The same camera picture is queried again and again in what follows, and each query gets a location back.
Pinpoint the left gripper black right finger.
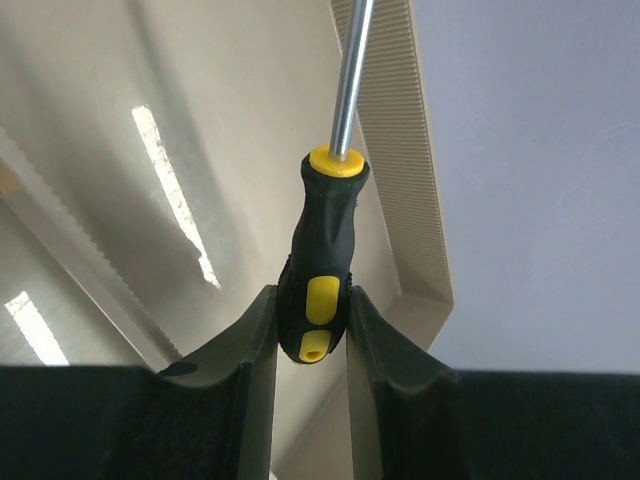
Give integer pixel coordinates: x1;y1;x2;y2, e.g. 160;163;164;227
346;288;639;479

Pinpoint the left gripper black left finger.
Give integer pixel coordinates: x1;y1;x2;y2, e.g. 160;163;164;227
1;285;277;479

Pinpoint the large black yellow screwdriver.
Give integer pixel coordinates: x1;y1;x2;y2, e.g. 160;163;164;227
277;1;374;365

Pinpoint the translucent brown tool box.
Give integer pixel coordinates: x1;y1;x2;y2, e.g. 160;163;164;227
0;0;455;480

